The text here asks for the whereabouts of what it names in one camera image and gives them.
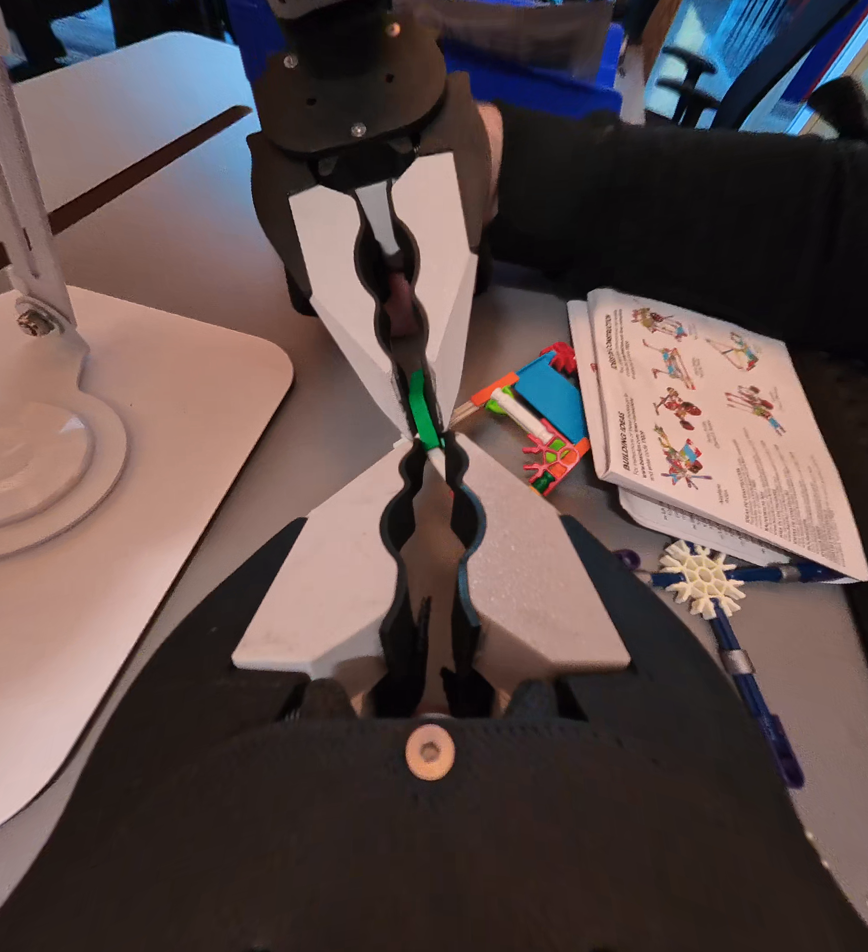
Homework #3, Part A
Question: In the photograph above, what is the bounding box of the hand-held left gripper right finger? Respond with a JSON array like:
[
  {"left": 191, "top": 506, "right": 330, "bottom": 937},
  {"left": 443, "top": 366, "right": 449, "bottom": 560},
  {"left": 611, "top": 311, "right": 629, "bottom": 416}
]
[{"left": 440, "top": 433, "right": 632, "bottom": 718}]

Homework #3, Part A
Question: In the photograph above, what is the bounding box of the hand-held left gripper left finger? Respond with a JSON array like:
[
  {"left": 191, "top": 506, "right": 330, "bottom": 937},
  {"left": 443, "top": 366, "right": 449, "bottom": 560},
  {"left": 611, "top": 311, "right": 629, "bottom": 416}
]
[{"left": 231, "top": 444, "right": 435, "bottom": 718}]

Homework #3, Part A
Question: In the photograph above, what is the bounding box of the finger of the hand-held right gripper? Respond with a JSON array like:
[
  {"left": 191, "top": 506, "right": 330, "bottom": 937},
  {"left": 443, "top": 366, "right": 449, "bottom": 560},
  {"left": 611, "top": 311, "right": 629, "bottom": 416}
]
[
  {"left": 393, "top": 152, "right": 478, "bottom": 432},
  {"left": 289, "top": 186, "right": 412, "bottom": 441}
]

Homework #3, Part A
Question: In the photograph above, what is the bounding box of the green toy connector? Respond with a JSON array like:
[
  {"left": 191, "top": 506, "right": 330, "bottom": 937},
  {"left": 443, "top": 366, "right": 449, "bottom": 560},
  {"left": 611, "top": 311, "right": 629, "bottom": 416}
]
[{"left": 406, "top": 368, "right": 447, "bottom": 452}]

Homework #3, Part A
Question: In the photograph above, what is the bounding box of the colourful toy construction frame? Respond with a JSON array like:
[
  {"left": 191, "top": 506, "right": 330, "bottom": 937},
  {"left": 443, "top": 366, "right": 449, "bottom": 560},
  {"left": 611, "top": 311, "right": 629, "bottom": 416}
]
[{"left": 406, "top": 342, "right": 592, "bottom": 498}]

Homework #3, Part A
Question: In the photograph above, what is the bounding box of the person's right forearm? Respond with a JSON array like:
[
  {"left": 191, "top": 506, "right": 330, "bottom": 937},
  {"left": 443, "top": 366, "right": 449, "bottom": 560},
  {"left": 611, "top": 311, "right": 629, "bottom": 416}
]
[{"left": 489, "top": 100, "right": 868, "bottom": 358}]

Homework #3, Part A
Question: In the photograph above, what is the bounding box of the person's right hand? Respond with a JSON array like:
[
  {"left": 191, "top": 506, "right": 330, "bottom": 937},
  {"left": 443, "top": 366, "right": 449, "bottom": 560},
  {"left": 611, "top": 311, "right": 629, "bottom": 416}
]
[{"left": 480, "top": 103, "right": 508, "bottom": 224}]

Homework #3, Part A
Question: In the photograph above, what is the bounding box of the white instruction leaflet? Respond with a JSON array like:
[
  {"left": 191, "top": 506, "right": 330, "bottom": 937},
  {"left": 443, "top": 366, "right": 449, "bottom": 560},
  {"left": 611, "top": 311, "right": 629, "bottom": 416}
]
[{"left": 568, "top": 299, "right": 792, "bottom": 568}]

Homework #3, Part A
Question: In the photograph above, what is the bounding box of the blue rod cross toy assembly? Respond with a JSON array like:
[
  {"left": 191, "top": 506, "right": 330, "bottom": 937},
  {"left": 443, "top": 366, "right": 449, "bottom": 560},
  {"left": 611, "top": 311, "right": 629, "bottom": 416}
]
[{"left": 612, "top": 539, "right": 855, "bottom": 791}]

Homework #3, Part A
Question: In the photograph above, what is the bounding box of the blue plastic bin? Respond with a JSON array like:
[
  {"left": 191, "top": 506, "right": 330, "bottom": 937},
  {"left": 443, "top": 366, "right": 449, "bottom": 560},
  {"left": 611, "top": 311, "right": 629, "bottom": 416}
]
[{"left": 226, "top": 0, "right": 624, "bottom": 116}]

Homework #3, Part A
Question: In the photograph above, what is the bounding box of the colour printed instruction booklet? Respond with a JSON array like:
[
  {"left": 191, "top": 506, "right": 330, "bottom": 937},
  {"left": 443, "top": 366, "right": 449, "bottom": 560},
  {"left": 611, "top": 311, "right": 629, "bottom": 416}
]
[{"left": 586, "top": 289, "right": 868, "bottom": 583}]

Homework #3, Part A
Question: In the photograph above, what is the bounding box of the black office chair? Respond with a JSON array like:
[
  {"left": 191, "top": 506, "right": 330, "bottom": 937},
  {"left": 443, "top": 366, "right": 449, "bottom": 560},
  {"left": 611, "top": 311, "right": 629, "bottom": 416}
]
[{"left": 645, "top": 0, "right": 851, "bottom": 131}]

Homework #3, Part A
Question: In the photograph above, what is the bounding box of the clear round disc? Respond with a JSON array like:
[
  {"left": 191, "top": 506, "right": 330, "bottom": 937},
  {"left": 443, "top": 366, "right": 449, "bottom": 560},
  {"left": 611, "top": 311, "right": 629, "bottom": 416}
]
[{"left": 0, "top": 402, "right": 96, "bottom": 533}]

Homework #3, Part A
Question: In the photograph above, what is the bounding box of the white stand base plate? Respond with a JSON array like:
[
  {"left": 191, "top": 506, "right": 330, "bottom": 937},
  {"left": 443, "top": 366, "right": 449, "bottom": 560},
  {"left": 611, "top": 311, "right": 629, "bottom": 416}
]
[{"left": 0, "top": 286, "right": 295, "bottom": 849}]

